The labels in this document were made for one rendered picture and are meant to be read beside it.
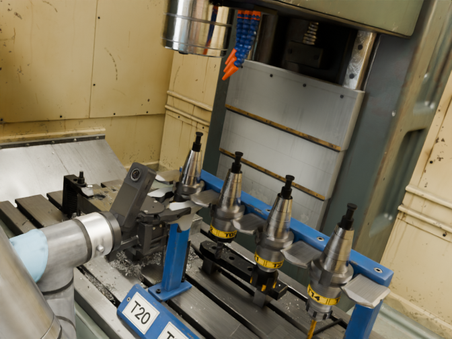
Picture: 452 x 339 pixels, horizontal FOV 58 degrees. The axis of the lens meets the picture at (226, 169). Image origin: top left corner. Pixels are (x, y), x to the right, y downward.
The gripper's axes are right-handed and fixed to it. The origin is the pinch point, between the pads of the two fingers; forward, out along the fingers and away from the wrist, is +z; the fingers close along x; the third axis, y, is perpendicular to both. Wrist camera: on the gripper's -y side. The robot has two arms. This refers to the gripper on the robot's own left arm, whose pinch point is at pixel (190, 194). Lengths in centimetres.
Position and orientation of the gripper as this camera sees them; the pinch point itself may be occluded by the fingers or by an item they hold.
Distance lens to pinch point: 84.4
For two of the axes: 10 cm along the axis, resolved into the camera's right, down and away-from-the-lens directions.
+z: 6.7, -1.9, 7.2
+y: -1.5, 9.1, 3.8
